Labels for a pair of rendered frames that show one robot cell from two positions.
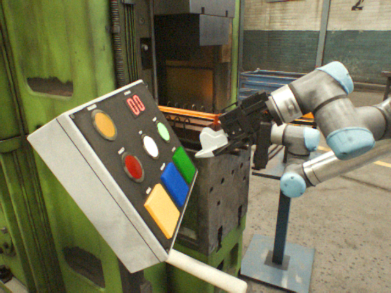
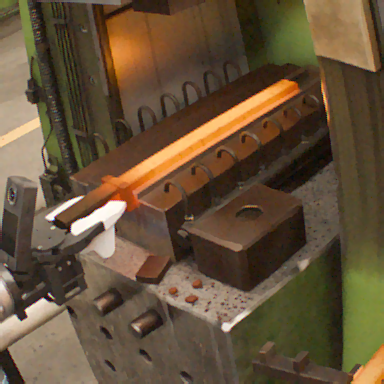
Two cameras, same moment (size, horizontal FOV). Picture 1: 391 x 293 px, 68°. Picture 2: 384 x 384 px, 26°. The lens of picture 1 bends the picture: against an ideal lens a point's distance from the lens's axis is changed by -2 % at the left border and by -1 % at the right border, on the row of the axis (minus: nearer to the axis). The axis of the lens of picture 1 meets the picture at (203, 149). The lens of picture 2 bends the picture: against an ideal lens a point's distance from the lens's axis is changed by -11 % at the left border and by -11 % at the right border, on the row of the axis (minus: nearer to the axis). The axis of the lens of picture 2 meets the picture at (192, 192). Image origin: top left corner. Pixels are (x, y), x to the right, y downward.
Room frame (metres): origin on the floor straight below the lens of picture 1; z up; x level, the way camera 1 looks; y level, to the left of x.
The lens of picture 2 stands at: (1.51, -0.97, 1.56)
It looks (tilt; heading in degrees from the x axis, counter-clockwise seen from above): 30 degrees down; 109
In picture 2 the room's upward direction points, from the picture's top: 12 degrees counter-clockwise
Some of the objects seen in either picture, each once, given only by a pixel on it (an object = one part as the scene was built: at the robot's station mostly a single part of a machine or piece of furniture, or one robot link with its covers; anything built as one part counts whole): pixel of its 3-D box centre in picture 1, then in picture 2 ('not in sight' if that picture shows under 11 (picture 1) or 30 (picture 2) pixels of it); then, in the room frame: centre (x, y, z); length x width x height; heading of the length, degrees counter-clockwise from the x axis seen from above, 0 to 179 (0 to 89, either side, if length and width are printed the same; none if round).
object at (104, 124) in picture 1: (104, 125); not in sight; (0.46, 0.16, 1.16); 0.05 x 0.03 x 0.04; 148
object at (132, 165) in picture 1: (133, 167); not in sight; (0.46, 0.12, 1.09); 0.05 x 0.03 x 0.04; 148
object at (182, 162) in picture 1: (182, 165); not in sight; (0.65, 0.05, 1.01); 0.07 x 0.05 x 0.07; 173
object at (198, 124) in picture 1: (171, 121); (229, 139); (1.20, 0.14, 0.96); 0.42 x 0.20 x 0.09; 58
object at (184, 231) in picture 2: not in sight; (274, 174); (1.27, 0.04, 0.95); 0.34 x 0.03 x 0.03; 58
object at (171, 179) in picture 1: (173, 184); not in sight; (0.55, 0.06, 1.01); 0.07 x 0.05 x 0.07; 173
